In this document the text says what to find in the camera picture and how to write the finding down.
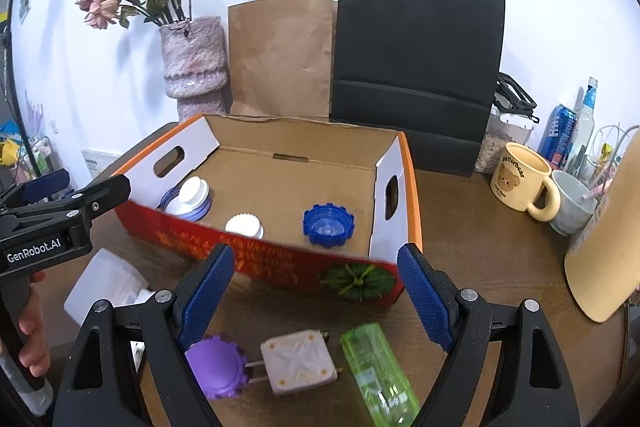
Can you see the red cardboard box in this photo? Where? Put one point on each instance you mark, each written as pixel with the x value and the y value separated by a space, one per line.
pixel 290 192

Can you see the clear jar with black clips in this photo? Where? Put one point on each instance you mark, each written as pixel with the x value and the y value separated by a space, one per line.
pixel 500 142

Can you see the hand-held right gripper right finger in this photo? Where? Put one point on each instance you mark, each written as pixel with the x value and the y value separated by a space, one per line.
pixel 425 302

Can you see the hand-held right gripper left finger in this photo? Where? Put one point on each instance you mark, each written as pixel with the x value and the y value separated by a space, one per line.
pixel 207 302

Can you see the clear plastic bottle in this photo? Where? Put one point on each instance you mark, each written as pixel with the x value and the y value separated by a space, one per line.
pixel 585 122

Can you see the yellow bear mug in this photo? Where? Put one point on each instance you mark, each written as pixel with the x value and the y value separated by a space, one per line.
pixel 515 179

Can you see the green spray bottle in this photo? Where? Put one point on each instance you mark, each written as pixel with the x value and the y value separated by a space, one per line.
pixel 380 367

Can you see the beige power adapter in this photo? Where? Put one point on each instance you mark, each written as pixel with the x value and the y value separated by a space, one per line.
pixel 297 362

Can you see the pink mottled vase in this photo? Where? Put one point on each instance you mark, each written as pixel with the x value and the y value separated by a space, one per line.
pixel 192 57

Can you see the metal storage trolley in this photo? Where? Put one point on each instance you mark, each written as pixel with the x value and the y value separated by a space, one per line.
pixel 30 157

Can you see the purple-rimmed white lid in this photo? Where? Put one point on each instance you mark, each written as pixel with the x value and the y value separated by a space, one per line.
pixel 185 212

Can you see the blue drink can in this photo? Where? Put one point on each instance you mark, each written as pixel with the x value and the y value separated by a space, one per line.
pixel 555 132

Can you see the yellow thermos jug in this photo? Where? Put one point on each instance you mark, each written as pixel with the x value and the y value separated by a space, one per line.
pixel 605 247

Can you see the translucent plastic container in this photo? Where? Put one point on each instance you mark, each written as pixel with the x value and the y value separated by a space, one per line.
pixel 105 282

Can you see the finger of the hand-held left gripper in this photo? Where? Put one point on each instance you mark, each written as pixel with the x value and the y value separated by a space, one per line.
pixel 107 194
pixel 45 184

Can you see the black paper bag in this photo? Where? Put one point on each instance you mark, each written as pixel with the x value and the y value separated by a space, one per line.
pixel 415 57

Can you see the brown paper bag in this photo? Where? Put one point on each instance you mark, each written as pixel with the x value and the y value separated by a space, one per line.
pixel 280 57

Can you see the purple notched bottle cap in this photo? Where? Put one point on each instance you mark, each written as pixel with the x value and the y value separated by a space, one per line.
pixel 215 364

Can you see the blue notched bottle cap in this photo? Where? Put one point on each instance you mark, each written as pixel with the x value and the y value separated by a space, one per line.
pixel 315 228

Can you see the person's left hand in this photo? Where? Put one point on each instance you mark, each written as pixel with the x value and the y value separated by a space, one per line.
pixel 36 332

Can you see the pale grey cup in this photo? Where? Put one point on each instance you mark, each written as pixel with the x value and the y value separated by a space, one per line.
pixel 570 207

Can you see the white ribbed bottle cap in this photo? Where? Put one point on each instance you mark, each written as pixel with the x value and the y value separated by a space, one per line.
pixel 244 224

